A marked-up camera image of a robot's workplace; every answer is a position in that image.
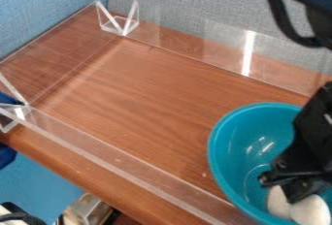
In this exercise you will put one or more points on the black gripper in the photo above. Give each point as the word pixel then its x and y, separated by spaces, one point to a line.
pixel 297 164

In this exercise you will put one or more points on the white and orange toy mushroom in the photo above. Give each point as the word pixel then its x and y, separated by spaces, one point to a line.
pixel 309 212

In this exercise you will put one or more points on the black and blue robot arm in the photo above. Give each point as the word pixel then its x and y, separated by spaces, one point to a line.
pixel 313 124

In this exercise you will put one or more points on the blue plastic bowl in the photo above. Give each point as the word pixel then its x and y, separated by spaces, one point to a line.
pixel 246 141

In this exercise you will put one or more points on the black and white wheel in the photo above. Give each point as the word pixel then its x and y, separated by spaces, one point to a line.
pixel 13 215

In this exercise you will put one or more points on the clear acrylic table barrier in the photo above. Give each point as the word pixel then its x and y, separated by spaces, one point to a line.
pixel 125 106

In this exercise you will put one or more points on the dark blue object at left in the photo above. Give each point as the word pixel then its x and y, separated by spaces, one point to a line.
pixel 7 152

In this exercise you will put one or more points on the metal frame under table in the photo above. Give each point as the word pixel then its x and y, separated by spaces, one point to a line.
pixel 86 211

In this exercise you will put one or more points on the clear acrylic corner bracket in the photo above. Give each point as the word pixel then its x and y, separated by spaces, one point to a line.
pixel 120 25

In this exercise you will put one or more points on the clear acrylic left bracket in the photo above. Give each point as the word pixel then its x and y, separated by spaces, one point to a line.
pixel 18 113

